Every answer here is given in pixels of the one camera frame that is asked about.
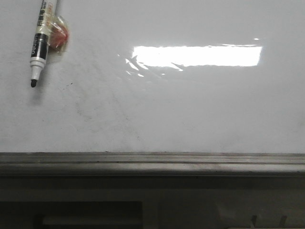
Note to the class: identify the red magnet taped to marker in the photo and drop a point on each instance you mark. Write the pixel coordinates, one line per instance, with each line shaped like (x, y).
(59, 36)

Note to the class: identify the black and white whiteboard marker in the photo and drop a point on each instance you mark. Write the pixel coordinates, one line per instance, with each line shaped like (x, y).
(42, 39)

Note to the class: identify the white whiteboard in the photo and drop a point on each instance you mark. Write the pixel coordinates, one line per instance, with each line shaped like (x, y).
(214, 76)

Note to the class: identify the grey cabinet under whiteboard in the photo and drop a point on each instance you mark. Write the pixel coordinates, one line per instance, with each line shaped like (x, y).
(160, 202)

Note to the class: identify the silver bar handle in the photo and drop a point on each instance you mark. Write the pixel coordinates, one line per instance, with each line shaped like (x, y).
(91, 220)

